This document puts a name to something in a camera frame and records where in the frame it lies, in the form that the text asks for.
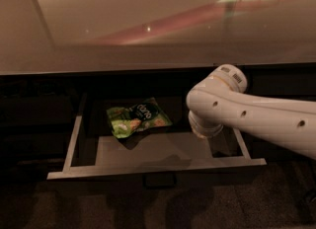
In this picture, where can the dark grey drawer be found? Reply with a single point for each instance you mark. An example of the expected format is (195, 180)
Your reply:
(162, 157)

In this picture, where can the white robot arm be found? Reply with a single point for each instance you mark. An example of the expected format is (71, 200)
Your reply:
(220, 99)

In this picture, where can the green snack bag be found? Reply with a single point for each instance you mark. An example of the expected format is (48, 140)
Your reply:
(140, 117)

